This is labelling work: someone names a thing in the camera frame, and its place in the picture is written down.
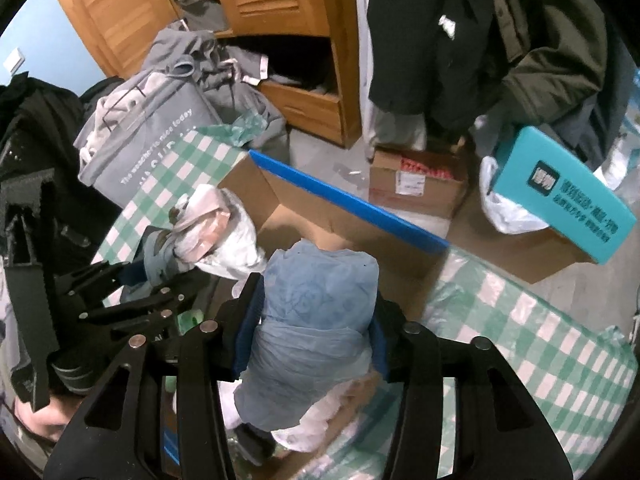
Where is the crumpled teal plastic bag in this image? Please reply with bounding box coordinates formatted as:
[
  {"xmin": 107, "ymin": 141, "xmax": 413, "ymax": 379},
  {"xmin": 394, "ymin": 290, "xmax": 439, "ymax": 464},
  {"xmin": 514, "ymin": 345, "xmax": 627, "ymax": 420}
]
[{"xmin": 220, "ymin": 112, "xmax": 273, "ymax": 146}]

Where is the white garment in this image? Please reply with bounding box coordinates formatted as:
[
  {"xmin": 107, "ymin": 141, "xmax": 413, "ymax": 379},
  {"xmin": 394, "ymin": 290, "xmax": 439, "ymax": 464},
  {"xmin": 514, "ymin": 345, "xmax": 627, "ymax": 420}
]
[{"xmin": 362, "ymin": 105, "xmax": 428, "ymax": 151}]

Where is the green checked tablecloth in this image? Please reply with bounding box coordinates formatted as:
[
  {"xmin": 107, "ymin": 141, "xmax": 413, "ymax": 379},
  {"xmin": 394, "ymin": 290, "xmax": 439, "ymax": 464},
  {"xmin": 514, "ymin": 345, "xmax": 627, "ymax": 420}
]
[{"xmin": 92, "ymin": 127, "xmax": 633, "ymax": 480}]

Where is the olive green jacket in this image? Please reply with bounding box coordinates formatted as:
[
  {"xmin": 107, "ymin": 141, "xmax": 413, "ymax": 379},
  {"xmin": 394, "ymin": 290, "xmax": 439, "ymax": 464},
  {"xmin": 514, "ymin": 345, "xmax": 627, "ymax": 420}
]
[{"xmin": 480, "ymin": 0, "xmax": 608, "ymax": 126}]

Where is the person's left hand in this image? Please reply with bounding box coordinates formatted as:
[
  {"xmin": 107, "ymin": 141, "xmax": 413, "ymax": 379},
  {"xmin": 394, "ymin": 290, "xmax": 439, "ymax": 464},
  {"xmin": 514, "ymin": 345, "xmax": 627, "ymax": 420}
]
[{"xmin": 12, "ymin": 392, "xmax": 78, "ymax": 443}]

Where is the blue plastic bag bundle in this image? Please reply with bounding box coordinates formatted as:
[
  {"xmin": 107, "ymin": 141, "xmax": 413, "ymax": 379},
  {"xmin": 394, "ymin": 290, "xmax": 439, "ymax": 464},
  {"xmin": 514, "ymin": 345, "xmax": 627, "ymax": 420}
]
[{"xmin": 235, "ymin": 240, "xmax": 378, "ymax": 431}]

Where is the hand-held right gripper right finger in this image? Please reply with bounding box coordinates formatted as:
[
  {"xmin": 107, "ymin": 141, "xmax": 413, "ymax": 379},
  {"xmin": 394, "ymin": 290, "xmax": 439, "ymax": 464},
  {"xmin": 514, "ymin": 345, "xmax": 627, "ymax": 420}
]
[{"xmin": 370, "ymin": 292, "xmax": 573, "ymax": 480}]

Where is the brown cardboard box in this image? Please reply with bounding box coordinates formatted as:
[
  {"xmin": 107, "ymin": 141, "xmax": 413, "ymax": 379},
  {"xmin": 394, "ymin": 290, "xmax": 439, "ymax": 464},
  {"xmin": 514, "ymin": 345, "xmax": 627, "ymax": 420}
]
[{"xmin": 447, "ymin": 195, "xmax": 601, "ymax": 285}]

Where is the grey blue cloth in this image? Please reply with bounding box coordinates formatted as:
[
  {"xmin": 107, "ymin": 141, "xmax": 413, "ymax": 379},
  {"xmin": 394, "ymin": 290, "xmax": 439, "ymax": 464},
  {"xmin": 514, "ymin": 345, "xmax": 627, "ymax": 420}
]
[{"xmin": 137, "ymin": 227, "xmax": 193, "ymax": 286}]

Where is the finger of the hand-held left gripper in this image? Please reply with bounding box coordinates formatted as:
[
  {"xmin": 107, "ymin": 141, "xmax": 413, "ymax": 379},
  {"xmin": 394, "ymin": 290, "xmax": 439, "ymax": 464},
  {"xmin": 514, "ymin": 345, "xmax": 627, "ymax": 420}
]
[
  {"xmin": 52, "ymin": 259, "xmax": 151, "ymax": 306},
  {"xmin": 75, "ymin": 282, "xmax": 193, "ymax": 341}
]

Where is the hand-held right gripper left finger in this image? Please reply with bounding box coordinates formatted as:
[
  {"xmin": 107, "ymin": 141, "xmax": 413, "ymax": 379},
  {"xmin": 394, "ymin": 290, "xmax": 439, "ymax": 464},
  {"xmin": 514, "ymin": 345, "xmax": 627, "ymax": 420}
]
[{"xmin": 44, "ymin": 272, "xmax": 266, "ymax": 480}]

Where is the black bag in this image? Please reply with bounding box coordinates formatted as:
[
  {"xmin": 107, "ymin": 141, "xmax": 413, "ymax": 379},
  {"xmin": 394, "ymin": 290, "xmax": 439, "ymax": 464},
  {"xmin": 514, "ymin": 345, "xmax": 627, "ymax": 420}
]
[{"xmin": 0, "ymin": 72, "xmax": 121, "ymax": 281}]

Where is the black jacket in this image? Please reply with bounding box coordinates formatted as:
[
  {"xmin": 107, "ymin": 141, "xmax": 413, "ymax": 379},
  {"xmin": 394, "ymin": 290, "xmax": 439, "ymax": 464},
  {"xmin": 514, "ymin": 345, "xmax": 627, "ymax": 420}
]
[{"xmin": 367, "ymin": 0, "xmax": 501, "ymax": 133}]

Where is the grey tote bag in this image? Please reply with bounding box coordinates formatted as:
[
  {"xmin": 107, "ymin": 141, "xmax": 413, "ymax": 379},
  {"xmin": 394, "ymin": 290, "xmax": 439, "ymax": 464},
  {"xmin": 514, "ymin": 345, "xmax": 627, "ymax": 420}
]
[{"xmin": 75, "ymin": 72, "xmax": 223, "ymax": 208}]

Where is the grey clothes pile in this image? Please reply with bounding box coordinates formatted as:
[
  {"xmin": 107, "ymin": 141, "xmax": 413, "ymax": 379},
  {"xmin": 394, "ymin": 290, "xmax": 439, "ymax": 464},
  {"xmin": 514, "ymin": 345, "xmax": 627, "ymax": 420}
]
[{"xmin": 145, "ymin": 22, "xmax": 288, "ymax": 151}]

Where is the cardboard box with red label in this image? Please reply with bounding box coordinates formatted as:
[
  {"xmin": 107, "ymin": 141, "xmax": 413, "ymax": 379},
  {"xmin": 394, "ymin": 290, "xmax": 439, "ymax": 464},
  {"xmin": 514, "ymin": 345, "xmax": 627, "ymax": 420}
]
[{"xmin": 369, "ymin": 146, "xmax": 468, "ymax": 218}]

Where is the dark grey coat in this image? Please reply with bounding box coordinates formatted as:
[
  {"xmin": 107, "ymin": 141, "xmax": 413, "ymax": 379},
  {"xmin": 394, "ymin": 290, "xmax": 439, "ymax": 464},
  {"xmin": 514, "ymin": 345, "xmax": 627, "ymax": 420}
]
[{"xmin": 550, "ymin": 110, "xmax": 626, "ymax": 171}]

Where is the white wall switch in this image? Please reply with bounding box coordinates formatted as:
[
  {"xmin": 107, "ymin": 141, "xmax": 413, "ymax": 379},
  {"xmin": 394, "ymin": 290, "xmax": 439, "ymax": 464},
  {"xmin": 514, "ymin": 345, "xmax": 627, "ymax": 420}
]
[{"xmin": 2, "ymin": 47, "xmax": 26, "ymax": 73}]

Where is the wooden wardrobe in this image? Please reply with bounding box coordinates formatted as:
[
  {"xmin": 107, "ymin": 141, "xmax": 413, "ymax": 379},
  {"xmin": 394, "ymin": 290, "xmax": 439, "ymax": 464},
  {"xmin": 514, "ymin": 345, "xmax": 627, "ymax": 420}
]
[{"xmin": 47, "ymin": 0, "xmax": 363, "ymax": 148}]

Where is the printed plastic bag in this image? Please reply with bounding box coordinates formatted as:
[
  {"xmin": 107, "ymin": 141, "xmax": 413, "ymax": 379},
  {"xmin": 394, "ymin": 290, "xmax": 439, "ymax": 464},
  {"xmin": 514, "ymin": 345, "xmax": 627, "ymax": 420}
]
[{"xmin": 170, "ymin": 185, "xmax": 246, "ymax": 263}]

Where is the teal box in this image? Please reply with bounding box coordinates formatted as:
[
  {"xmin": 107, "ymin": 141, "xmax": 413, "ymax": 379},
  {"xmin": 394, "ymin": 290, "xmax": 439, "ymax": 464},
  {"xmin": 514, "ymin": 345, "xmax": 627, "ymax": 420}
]
[{"xmin": 492, "ymin": 126, "xmax": 637, "ymax": 266}]

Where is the blue cardboard box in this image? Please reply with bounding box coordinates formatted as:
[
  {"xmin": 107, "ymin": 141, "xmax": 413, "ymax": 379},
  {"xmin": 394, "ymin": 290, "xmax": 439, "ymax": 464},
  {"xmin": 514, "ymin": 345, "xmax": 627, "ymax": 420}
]
[{"xmin": 162, "ymin": 149, "xmax": 451, "ymax": 480}]

